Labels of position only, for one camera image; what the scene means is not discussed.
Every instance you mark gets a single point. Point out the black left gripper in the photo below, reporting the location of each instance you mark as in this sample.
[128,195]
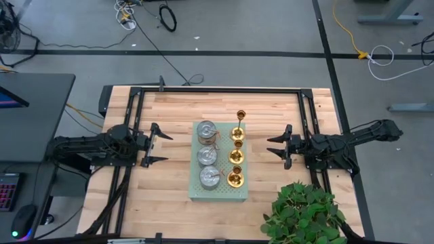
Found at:
[141,142]

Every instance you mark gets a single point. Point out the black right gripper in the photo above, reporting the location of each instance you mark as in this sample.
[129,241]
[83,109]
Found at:
[296,145]

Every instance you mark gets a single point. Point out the tall gold candlestick holder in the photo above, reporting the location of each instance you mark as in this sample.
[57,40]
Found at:
[237,133]

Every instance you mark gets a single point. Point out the short gold candlestick holder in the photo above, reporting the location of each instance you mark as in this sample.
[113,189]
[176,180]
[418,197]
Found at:
[235,179]
[236,156]

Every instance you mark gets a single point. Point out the silver lidded candle tin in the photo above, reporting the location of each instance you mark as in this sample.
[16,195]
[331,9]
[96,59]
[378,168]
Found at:
[207,156]
[210,178]
[206,130]

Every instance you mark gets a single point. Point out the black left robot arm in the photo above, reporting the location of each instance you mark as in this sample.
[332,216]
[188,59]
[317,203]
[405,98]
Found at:
[84,144]

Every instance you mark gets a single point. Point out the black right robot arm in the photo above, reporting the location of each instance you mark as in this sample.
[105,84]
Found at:
[356,137]

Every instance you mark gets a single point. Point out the black corner plate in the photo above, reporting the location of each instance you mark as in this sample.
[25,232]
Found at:
[105,101]

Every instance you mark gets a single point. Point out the green leafy potted plant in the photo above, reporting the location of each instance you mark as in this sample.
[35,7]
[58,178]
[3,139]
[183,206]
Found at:
[301,217]

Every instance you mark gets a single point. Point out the green perforated metal box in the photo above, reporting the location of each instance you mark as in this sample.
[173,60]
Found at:
[223,194]

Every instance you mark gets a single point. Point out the silver bar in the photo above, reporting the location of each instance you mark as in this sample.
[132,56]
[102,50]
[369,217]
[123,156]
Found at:
[125,241]

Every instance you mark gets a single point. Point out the black office desk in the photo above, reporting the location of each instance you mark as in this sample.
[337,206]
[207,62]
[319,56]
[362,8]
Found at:
[40,118]

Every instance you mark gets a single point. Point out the grey table leg foot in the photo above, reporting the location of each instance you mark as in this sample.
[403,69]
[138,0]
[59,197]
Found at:
[390,19]
[413,107]

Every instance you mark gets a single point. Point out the black computer mouse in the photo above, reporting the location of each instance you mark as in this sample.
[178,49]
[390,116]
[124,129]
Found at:
[23,220]

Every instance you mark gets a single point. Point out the backlit computer keyboard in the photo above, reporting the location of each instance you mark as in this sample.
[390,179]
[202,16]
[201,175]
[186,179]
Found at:
[8,193]

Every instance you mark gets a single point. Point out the computer monitor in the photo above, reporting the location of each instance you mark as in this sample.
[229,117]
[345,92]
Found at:
[8,100]

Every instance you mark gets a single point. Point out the black floor fan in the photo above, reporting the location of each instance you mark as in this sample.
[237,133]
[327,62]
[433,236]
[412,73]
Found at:
[8,34]

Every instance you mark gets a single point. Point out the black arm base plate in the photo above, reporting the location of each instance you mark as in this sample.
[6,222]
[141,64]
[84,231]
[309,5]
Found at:
[101,162]
[346,162]

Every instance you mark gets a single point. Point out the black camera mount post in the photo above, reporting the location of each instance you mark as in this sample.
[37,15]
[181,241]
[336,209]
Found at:
[162,83]
[158,238]

